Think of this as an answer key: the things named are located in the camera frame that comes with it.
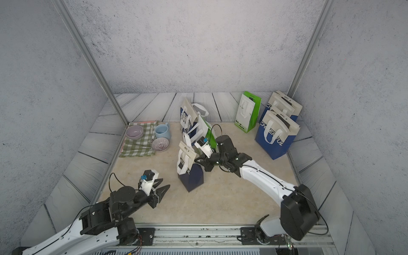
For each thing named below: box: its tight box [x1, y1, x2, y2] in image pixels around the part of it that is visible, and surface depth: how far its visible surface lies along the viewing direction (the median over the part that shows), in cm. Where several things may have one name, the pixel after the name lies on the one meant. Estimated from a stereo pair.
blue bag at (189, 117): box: [180, 97, 210, 135], surface depth 100 cm
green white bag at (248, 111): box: [234, 90, 262, 134], surface depth 104 cm
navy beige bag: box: [176, 140, 204, 193], surface depth 76 cm
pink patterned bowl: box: [151, 137, 170, 152], surface depth 107 cm
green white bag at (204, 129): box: [196, 114, 217, 151], surface depth 87 cm
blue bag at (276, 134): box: [255, 109, 301, 160], surface depth 92 cm
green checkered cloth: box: [119, 120, 158, 158], surface depth 110 cm
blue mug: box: [154, 122, 171, 140], surface depth 110 cm
